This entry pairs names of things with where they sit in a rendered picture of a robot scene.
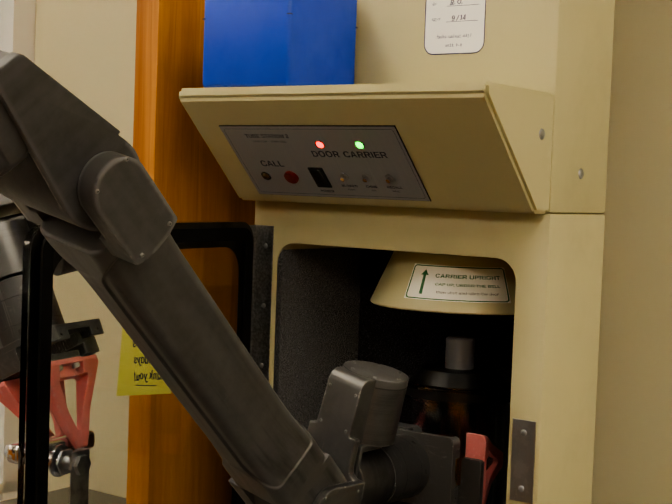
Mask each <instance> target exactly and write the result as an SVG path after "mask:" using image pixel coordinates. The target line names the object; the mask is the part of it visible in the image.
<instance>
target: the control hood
mask: <svg viewBox="0 0 672 504"><path fill-rule="evenodd" d="M179 99H180V102H181V103H182V105H183V107H184V108H185V110H186V111H187V113H188V115H189V116H190V118H191V120H192V121H193V123H194V125H195V126H196V128H197V129H198V131H199V133H200V134H201V136H202V138H203V139H204V141H205V143H206V144H207V146H208V147H209V149H210V151H211V152H212V154H213V156H214V157H215V159H216V161H217V162H218V164H219V165H220V167H221V169H222V170H223V172H224V174H225V175H226V177H227V178H228V180H229V182H230V183H231V185H232V187H233V188H234V190H235V192H236V193H237V195H238V196H239V198H242V200H253V201H274V202H296V203H317V204H338V205H360V206H381V207H402V208H424V209H445V210H466V211H488V212H509V213H531V214H545V211H546V210H549V195H550V173H551V151H552V129H553V107H554V97H553V96H551V93H548V92H542V91H537V90H531V89H526V88H520V87H515V86H509V85H504V84H498V83H492V82H487V81H478V82H434V83H390V84H346V85H302V86H258V87H214V88H182V90H181V91H179ZM219 125H395V126H396V128H397V130H398V132H399V134H400V137H401V139H402V141H403V143H404V145H405V147H406V149H407V151H408V153H409V155H410V157H411V159H412V161H413V163H414V166H415V168H416V170H417V172H418V174H419V176H420V178H421V180H422V182H423V184H424V186H425V188H426V190H427V192H428V195H429V197H430V199H431V201H411V200H387V199H364V198H341V197H317V196H294V195H270V194H259V192H258V191H257V189H256V187H255V186H254V184H253V182H252V181H251V179H250V177H249V176H248V174H247V172H246V171H245V169H244V167H243V166H242V164H241V162H240V161H239V159H238V157H237V156H236V154H235V152H234V151H233V149H232V147H231V146H230V144H229V142H228V140H227V139H226V137H225V135H224V134H223V132H222V130H221V129H220V127H219Z"/></svg>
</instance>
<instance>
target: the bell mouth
mask: <svg viewBox="0 0 672 504"><path fill-rule="evenodd" d="M515 289H516V280H515V274H514V271H513V269H512V268H511V266H510V265H509V264H508V263H507V262H506V261H504V260H502V259H498V258H488V257H474V256H460V255H446V254H432V253H418V252H404V251H394V252H393V254H392V256H391V258H390V260H389V262H388V264H387V266H386V268H385V270H384V272H383V274H382V276H381V278H380V280H379V282H378V284H377V286H376V289H375V291H374V293H373V295H372V297H371V299H370V301H371V303H373V304H375V305H379V306H383V307H388V308H395V309H402V310H411V311H421V312H433V313H447V314H467V315H514V312H515Z"/></svg>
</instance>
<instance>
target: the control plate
mask: <svg viewBox="0 0 672 504"><path fill-rule="evenodd" d="M219 127H220V129H221V130H222V132H223V134H224V135H225V137H226V139H227V140H228V142H229V144H230V146H231V147H232V149H233V151H234V152H235V154H236V156H237V157H238V159H239V161H240V162H241V164H242V166H243V167H244V169H245V171H246V172H247V174H248V176H249V177H250V179H251V181H252V182H253V184H254V186H255V187H256V189H257V191H258V192H259V194H270V195H294V196H317V197H341V198H364V199H387V200H411V201H431V199H430V197H429V195H428V192H427V190H426V188H425V186H424V184H423V182H422V180H421V178H420V176H419V174H418V172H417V170H416V168H415V166H414V163H413V161H412V159H411V157H410V155H409V153H408V151H407V149H406V147H405V145H404V143H403V141H402V139H401V137H400V134H399V132H398V130H397V128H396V126H395V125H219ZM315 140H321V141H322V142H323V143H324V144H325V148H324V149H319V148H318V147H316V145H315V143H314V142H315ZM356 140H359V141H362V142H363V143H364V144H365V149H363V150H360V149H358V148H356V147H355V145H354V142H355V141H356ZM308 167H316V168H322V169H323V171H324V172H325V174H326V176H327V178H328V180H329V182H330V183H331V185H332V188H326V187H318V186H317V185H316V183H315V181H314V179H313V177H312V176H311V174H310V172H309V170H308ZM286 171H292V172H294V173H295V174H296V175H297V176H298V178H299V180H298V182H297V183H295V184H292V183H289V182H288V181H287V180H286V179H285V177H284V174H285V172H286ZM262 172H267V173H269V174H270V175H271V179H270V180H266V179H264V178H263V177H262V175H261V173H262ZM342 172H343V173H345V174H347V175H348V177H349V180H347V181H344V182H342V181H341V180H340V178H341V177H340V174H341V173H342ZM364 173H366V174H368V175H370V176H371V178H372V180H371V181H369V182H368V181H367V182H363V177H362V175H363V174H364ZM387 174H390V175H392V176H393V177H394V179H395V181H393V182H390V183H387V182H386V181H385V180H386V178H385V175H387Z"/></svg>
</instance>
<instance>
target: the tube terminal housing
mask: <svg viewBox="0 0 672 504"><path fill-rule="evenodd" d="M614 9H615V0H487V2H486V25H485V49H484V53H483V54H456V55H430V56H423V47H424V22H425V0H357V17H356V27H358V28H356V45H355V72H354V84H390V83H434V82H478V81H487V82H492V83H498V84H504V85H509V86H515V87H520V88H526V89H531V90H537V91H542V92H548V93H551V96H553V97H554V107H553V129H552V151H551V173H550V195H549V210H546V211H545V214H531V213H509V212H488V211H466V210H445V209H424V208H402V207H381V206H360V205H338V204H317V203H296V202H274V201H256V202H255V225H269V226H274V238H273V268H272V298H271V327H270V357H269V383H270V385H271V386H272V388H273V379H274V350H275V320H276V291H277V263H278V257H279V255H280V253H281V251H282V250H288V249H320V248H362V249H376V250H390V251H404V252H418V253H432V254H446V255H460V256H474V257H488V258H498V259H502V260H504V261H506V262H507V263H508V264H509V265H510V266H511V268H512V269H513V271H514V274H515V280H516V289H515V312H514V335H513V357H512V380H511V403H510V426H509V448H508V471H507V494H506V504H530V503H525V502H520V501H515V500H510V499H509V494H510V471H511V448H512V426H513V418H516V419H522V420H529V421H535V422H536V440H535V462H534V484H533V504H591V498H592V477H593V456H594V435H595V414H596V393H597V372H598V351H599V330H600V309H601V288H602V267H603V246H604V225H605V215H604V214H603V213H604V212H605V198H606V177H607V156H608V135H609V114H610V93H611V72H612V51H613V30H614Z"/></svg>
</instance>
